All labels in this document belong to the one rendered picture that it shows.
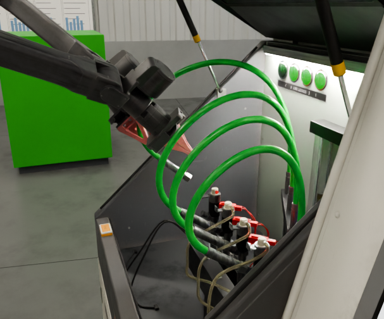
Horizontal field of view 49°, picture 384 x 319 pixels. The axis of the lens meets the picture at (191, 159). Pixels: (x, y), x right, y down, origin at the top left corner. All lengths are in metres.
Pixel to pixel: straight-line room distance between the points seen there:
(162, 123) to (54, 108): 3.36
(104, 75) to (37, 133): 3.46
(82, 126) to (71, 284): 1.99
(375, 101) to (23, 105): 3.80
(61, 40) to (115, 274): 0.61
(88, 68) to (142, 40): 6.58
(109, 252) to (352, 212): 0.69
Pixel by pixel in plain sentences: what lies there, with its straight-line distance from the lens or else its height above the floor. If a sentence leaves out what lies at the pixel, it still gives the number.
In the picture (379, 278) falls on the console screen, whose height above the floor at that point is 1.23.
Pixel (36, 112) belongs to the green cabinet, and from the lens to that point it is 4.22.
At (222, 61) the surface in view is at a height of 1.43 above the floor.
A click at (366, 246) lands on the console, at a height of 1.25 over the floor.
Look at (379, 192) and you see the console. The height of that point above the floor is 1.32.
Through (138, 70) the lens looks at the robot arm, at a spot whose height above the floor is 1.42.
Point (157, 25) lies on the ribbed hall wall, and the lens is 7.42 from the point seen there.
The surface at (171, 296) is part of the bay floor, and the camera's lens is 1.16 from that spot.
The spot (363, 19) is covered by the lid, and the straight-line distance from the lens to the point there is 0.82.
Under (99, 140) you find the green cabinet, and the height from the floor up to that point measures 0.28.
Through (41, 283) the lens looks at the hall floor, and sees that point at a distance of 2.74.
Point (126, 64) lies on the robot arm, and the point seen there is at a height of 1.41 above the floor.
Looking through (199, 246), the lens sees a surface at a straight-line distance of 0.75.
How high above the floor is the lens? 1.55
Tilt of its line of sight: 20 degrees down
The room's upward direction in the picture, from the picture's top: straight up
